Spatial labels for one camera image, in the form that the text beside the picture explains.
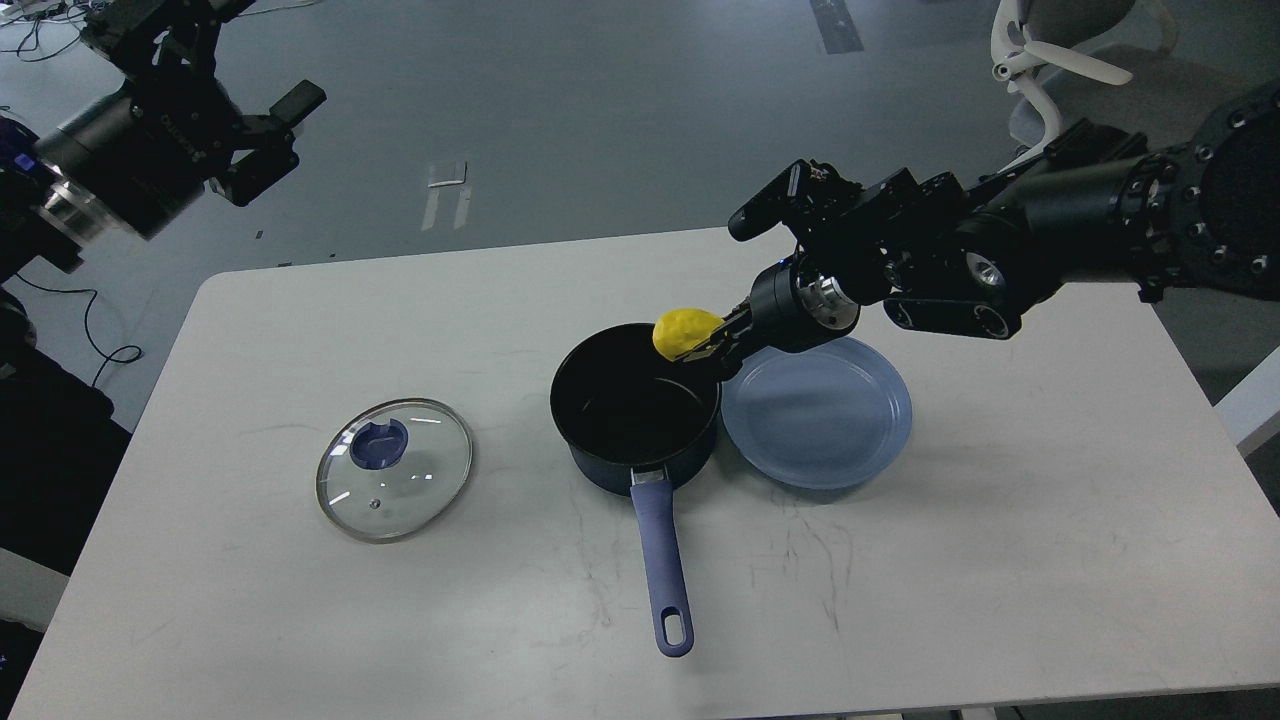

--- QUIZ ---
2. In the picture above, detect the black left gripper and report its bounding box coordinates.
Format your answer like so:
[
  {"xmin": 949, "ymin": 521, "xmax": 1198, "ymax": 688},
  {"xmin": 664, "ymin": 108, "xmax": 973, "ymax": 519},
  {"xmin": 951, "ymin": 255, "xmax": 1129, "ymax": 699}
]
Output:
[{"xmin": 35, "ymin": 1, "xmax": 326, "ymax": 241}]

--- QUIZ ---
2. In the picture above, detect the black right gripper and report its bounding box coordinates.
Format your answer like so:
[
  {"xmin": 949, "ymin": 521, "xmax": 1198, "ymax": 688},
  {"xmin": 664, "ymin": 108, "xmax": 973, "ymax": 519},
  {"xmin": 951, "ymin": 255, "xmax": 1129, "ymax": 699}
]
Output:
[{"xmin": 676, "ymin": 258, "xmax": 861, "ymax": 383}]

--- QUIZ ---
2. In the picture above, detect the yellow potato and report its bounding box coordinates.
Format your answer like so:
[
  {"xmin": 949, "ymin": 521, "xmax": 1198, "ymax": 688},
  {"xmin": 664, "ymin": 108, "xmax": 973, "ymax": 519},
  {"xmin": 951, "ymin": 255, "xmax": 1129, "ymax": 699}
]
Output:
[{"xmin": 652, "ymin": 307, "xmax": 724, "ymax": 361}]

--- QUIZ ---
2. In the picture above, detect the glass pot lid blue knob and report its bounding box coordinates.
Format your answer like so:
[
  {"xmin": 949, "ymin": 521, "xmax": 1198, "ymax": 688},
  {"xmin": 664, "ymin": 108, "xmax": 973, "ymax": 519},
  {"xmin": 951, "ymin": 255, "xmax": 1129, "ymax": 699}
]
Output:
[{"xmin": 316, "ymin": 398, "xmax": 475, "ymax": 544}]

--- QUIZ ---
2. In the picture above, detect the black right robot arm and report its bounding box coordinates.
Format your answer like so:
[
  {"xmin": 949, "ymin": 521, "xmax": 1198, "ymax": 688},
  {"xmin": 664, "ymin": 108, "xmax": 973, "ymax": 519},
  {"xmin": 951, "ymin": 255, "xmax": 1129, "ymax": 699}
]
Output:
[{"xmin": 676, "ymin": 81, "xmax": 1279, "ymax": 380}]

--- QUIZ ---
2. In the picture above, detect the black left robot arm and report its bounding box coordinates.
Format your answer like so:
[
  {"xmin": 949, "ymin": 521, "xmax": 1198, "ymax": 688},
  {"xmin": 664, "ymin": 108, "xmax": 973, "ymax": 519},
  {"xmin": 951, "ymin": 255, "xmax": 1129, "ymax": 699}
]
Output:
[{"xmin": 3, "ymin": 1, "xmax": 326, "ymax": 278}]

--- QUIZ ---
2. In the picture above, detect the dark blue saucepan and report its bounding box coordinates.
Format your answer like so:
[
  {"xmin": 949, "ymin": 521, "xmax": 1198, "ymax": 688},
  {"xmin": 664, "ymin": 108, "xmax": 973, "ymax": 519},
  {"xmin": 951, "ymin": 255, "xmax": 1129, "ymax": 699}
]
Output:
[{"xmin": 549, "ymin": 323, "xmax": 722, "ymax": 659}]

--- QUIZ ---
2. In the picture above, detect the blue plate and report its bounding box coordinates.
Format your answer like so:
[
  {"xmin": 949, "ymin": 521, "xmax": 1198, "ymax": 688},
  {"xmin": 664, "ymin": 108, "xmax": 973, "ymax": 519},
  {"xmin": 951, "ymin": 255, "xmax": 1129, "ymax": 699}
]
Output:
[{"xmin": 721, "ymin": 338, "xmax": 913, "ymax": 495}]

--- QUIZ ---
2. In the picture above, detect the black box at left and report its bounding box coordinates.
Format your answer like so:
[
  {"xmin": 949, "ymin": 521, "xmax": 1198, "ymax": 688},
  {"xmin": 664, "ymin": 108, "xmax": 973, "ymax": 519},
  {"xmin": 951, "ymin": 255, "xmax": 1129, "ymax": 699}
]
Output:
[{"xmin": 1, "ymin": 374, "xmax": 131, "ymax": 575}]

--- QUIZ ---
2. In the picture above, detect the white grey office chair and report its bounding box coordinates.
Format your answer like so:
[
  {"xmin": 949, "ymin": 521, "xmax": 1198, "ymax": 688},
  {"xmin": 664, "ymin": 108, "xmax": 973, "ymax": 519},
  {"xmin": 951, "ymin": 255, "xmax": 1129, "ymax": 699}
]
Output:
[{"xmin": 989, "ymin": 1, "xmax": 1194, "ymax": 170}]

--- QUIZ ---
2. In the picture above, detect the white table corner right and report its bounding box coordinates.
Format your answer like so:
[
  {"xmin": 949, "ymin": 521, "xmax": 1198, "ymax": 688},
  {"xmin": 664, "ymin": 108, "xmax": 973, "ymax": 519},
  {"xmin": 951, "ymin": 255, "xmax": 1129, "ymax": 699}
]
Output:
[{"xmin": 1213, "ymin": 347, "xmax": 1279, "ymax": 457}]

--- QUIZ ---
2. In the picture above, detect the cable bundle on floor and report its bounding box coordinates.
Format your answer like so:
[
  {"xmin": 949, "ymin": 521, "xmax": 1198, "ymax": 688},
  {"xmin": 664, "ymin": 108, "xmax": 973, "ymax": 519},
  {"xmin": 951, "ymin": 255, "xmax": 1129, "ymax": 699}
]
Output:
[{"xmin": 0, "ymin": 0, "xmax": 321, "ymax": 65}]

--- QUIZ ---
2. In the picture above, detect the black floor cable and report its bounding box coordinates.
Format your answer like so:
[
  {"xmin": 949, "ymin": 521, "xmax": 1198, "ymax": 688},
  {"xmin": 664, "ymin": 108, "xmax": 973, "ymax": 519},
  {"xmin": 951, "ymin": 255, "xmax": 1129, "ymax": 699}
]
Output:
[{"xmin": 10, "ymin": 270, "xmax": 145, "ymax": 391}]

